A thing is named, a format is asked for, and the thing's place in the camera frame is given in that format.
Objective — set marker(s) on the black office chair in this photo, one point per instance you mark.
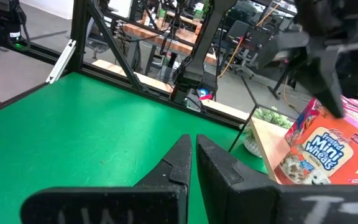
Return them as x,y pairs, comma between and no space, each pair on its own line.
239,34

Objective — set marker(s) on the silver aluminium corner bracket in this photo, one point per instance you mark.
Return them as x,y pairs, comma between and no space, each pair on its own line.
61,60

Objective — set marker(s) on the red Froot Loops cereal box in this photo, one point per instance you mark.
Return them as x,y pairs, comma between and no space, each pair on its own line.
303,121

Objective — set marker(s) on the wooden shelf with black frame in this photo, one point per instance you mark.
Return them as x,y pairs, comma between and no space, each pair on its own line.
269,146

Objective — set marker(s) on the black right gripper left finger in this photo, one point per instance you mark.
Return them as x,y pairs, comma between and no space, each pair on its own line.
154,199

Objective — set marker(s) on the green table mat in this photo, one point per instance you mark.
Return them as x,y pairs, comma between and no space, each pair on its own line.
73,140

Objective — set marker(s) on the wooden work table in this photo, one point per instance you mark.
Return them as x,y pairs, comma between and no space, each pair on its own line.
166,40

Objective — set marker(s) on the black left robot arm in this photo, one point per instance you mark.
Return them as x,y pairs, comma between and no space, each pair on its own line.
197,56

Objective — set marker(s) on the black aluminium table frame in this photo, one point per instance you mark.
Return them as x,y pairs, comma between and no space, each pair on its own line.
79,37

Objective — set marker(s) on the green potted artificial plant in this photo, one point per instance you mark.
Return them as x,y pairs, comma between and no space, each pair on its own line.
272,117

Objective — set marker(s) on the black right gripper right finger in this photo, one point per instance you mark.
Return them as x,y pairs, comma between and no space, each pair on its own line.
228,193

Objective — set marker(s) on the orange Mini Wheats cereal box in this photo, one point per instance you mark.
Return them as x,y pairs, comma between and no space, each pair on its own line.
331,152

